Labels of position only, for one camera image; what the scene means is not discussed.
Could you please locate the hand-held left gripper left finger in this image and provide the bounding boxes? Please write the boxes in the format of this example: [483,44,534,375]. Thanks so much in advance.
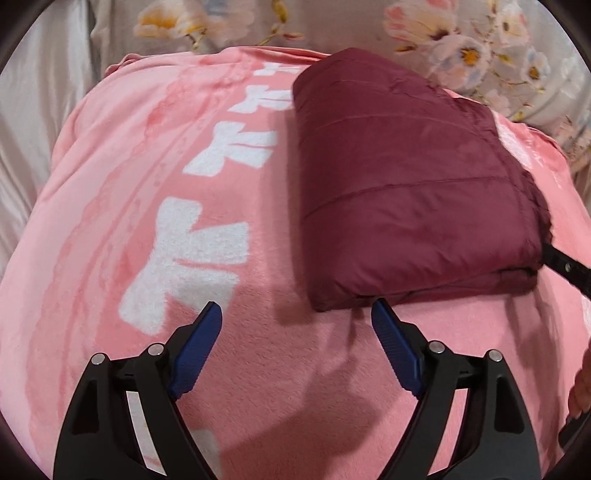
[53,301,223,480]

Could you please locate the floral bed sheet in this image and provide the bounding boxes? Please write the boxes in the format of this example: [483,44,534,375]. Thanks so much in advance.
[90,0,591,185]

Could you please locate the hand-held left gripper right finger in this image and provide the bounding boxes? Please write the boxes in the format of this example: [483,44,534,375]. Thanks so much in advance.
[370,298,542,480]

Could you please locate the white satin cloth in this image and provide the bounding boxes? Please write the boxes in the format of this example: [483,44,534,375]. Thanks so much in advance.
[0,0,116,278]

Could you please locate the person's right hand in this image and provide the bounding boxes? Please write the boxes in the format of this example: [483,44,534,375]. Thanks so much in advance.
[568,344,591,416]

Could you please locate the maroon puffer jacket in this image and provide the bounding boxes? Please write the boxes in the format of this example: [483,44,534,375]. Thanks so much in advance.
[293,47,554,312]

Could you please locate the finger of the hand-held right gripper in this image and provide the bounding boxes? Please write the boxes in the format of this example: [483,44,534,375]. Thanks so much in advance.
[541,242,591,296]

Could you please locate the pink printed blanket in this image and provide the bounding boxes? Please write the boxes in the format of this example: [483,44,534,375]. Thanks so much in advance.
[0,46,591,480]

